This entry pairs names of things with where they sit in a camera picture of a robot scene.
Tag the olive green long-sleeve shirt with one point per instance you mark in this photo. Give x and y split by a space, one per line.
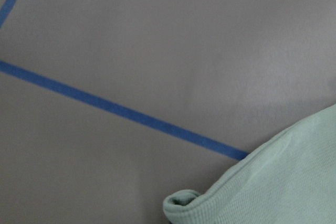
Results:
289 179

